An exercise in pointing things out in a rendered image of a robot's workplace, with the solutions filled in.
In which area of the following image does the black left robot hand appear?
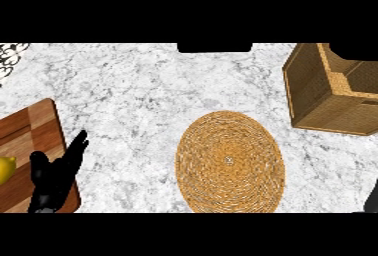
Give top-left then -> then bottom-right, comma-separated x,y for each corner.
26,129 -> 90,214

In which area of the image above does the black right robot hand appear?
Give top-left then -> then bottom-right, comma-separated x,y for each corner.
363,179 -> 378,213

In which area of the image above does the round woven wicker placemat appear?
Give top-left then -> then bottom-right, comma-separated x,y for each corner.
174,110 -> 286,214

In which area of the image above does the brown wicker basket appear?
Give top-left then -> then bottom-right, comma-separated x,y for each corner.
280,43 -> 378,137

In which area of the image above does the yellow lemon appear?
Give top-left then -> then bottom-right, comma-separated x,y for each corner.
0,156 -> 17,185

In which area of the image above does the brown wooden cutting board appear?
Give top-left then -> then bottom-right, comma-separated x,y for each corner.
0,97 -> 82,214

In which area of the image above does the black wire basket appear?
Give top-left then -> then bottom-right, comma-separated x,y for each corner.
0,43 -> 30,80

